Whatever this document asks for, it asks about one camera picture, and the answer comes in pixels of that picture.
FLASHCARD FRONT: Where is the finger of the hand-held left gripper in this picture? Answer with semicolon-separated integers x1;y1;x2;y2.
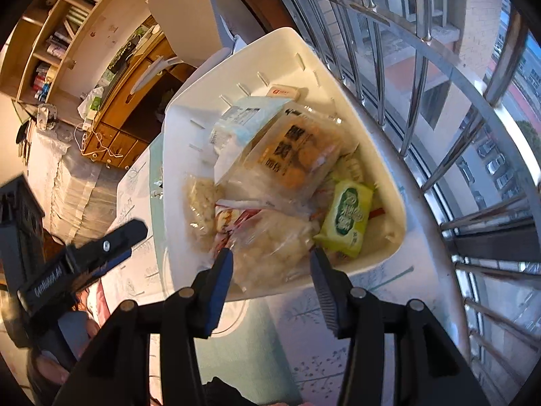
63;218;149;280

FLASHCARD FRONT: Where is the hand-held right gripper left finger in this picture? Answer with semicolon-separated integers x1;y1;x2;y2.
53;249;234;406

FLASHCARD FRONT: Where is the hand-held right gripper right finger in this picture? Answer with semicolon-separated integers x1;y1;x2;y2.
310;246;492;406

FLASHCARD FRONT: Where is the clear bag of puffed snacks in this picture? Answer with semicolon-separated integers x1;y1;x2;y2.
223;209;319;293

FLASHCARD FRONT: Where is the green packet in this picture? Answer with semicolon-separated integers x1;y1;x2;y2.
314;179;375;260

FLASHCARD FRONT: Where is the red and white snack packet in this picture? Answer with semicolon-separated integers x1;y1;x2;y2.
215;201;258;248

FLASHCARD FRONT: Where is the clear pale biscuit packet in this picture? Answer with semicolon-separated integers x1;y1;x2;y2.
185;177;221;251

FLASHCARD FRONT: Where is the clear nut candy packet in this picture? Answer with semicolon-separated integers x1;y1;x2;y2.
336;156;368;185

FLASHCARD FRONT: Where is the orange-brown biscuit packet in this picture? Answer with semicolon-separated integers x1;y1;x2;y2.
217;108;345;204

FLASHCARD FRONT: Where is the light blue packet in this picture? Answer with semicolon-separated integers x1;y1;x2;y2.
210;96;293;158

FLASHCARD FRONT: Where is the beige cracker packet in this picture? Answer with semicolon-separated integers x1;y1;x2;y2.
267;84;304;99

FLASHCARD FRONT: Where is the white plastic bin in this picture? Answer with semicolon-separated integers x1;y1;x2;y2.
163;26;408;303

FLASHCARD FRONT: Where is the pink blanket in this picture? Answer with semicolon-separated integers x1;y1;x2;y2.
74;281;106;331

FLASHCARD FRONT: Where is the white lace covered furniture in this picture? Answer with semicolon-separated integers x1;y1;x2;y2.
24;126;111;247

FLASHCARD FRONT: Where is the green tissue box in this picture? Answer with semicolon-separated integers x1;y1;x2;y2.
77;86;105;124

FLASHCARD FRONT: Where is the wooden desk with drawers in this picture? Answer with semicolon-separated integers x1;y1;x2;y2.
81;29;200;171

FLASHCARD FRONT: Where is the wooden bookshelf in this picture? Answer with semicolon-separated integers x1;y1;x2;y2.
0;0;142;107

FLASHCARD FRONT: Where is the metal window grille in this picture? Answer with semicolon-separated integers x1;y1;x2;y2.
258;0;541;390

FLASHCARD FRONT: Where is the grey office chair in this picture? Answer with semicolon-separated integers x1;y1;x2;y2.
130;0;248;94

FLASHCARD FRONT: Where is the white charging cable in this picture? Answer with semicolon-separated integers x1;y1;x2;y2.
73;122;128;166

